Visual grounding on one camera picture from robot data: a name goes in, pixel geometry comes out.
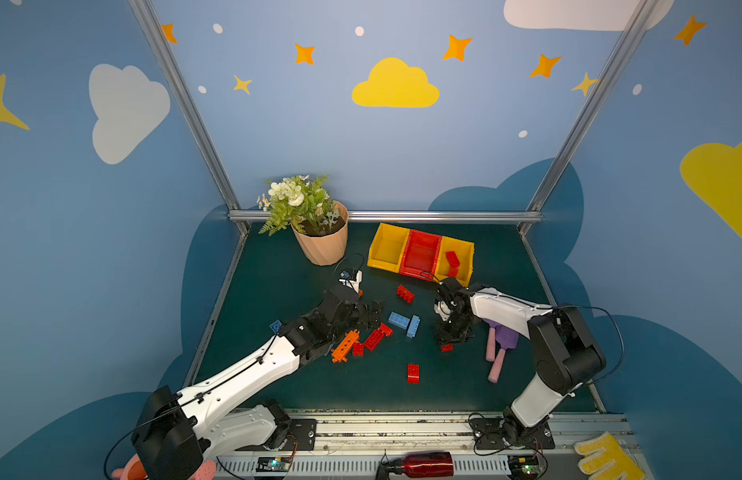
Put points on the right yellow bin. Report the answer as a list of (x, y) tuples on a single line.
[(465, 251)]

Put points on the aluminium left post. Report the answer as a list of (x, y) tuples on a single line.
[(148, 20)]

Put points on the circuit board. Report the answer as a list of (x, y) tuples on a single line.
[(524, 468), (273, 464)]

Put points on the green artificial plant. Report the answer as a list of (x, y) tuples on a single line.
[(303, 204)]

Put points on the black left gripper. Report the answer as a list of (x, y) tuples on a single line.
[(359, 313)]

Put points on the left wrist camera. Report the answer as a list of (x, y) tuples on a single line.
[(352, 278)]

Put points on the peach flower pot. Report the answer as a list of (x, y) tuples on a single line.
[(329, 249)]

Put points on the left yellow bin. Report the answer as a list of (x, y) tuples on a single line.
[(388, 247)]

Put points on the left circuit board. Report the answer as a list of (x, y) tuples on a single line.
[(273, 464)]

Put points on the red lego brick front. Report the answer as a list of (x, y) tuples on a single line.
[(413, 373)]

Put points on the yellow glove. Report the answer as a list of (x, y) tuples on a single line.
[(602, 458)]

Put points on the aluminium post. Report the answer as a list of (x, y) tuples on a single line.
[(625, 47), (148, 20)]

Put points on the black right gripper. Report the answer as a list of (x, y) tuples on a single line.
[(453, 324)]

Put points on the aluminium back rail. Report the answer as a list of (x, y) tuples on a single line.
[(447, 217)]

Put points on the aluminium right post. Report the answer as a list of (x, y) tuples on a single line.
[(625, 47)]

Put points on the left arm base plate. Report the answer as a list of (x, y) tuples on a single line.
[(300, 435)]

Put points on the light blue lego brick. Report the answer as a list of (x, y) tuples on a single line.
[(399, 320)]

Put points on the aluminium front rail base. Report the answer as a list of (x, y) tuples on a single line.
[(351, 444)]

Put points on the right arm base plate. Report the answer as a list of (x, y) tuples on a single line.
[(498, 433)]

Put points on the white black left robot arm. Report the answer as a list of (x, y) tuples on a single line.
[(177, 432)]

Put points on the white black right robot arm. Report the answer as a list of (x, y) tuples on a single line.
[(566, 355)]

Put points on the small red lego brick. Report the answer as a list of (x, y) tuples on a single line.
[(358, 349)]

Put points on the yellow bin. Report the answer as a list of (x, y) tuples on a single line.
[(388, 247), (465, 251)]

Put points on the red middle bin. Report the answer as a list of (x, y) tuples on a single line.
[(421, 255)]

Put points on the red metallic bottle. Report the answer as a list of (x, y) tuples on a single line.
[(417, 466)]

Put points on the long orange lego piece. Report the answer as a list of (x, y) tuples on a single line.
[(339, 354)]

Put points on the blue lego brick far left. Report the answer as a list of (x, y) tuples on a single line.
[(276, 326)]

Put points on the blue lego brick upright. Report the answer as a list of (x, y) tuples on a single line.
[(413, 326)]

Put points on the pink watering can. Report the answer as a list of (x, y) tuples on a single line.
[(134, 470)]

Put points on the long red lego brick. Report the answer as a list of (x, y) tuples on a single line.
[(372, 342)]

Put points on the right circuit board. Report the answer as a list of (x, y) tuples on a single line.
[(524, 468)]

